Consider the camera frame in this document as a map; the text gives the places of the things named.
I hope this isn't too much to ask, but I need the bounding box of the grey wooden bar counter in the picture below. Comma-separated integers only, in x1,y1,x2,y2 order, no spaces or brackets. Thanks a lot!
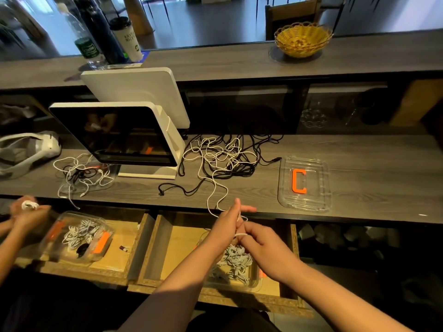
0,30,443,91

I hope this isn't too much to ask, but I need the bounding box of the person's left forearm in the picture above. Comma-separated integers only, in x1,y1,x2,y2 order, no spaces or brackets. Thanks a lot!
118,242,229,332

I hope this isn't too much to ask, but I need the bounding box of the pile of white containers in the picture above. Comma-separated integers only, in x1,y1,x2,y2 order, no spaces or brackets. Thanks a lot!
298,223,402,250

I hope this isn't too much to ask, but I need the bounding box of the clear container drawer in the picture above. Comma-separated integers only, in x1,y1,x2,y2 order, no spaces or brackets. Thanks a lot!
201,231,268,291
40,211,115,266

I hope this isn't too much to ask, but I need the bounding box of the clear plastic water bottle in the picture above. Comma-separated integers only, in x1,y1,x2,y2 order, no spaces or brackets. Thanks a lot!
59,3,106,68

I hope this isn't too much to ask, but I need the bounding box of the person's right forearm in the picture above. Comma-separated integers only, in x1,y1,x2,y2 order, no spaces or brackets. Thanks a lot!
284,262,413,332

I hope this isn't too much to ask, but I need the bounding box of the white touchscreen monitor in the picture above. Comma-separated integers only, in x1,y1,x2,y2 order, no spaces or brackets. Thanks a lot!
48,101,186,180

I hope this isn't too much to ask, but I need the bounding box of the blue white notebook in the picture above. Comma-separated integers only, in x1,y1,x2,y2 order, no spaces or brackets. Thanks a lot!
104,60,150,71

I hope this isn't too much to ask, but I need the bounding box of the white customer display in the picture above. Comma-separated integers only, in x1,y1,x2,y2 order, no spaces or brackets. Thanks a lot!
81,67,191,130

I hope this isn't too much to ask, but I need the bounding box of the yellow woven basket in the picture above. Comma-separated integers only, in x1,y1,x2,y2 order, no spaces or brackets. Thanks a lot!
274,22,334,59

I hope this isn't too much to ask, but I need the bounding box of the brown wooden chair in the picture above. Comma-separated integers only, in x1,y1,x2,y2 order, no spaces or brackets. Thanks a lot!
265,0,323,40

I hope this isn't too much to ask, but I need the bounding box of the black thermos bottle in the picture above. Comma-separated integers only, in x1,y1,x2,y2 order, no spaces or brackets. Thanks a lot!
72,0,130,65

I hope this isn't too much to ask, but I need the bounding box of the flat cardboard sheet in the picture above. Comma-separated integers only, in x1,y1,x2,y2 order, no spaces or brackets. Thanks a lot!
389,79,443,127

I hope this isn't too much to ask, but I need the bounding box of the white headset device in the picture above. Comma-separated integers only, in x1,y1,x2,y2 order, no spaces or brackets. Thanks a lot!
0,131,62,179

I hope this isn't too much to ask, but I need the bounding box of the white paper coffee cup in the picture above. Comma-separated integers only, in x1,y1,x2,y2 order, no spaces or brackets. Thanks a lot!
108,16,144,63

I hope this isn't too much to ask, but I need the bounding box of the bundle of black cables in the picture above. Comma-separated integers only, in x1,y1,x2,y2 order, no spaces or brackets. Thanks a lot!
228,133,285,170

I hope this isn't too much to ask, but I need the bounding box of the person's right hand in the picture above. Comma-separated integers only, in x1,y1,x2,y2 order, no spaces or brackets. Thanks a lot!
235,221,303,285

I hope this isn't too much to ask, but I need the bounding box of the wooden drawer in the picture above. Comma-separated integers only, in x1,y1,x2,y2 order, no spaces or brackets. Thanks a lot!
128,212,314,317
14,207,157,288

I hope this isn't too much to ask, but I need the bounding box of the person's left hand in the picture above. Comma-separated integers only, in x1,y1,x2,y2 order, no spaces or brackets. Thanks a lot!
204,198,257,257

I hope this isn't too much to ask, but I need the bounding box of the another person's forearm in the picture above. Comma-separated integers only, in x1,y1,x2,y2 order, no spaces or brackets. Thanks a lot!
0,225,37,285

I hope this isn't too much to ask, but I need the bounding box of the round wooden table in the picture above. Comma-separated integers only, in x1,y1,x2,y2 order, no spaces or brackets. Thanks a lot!
123,0,155,36

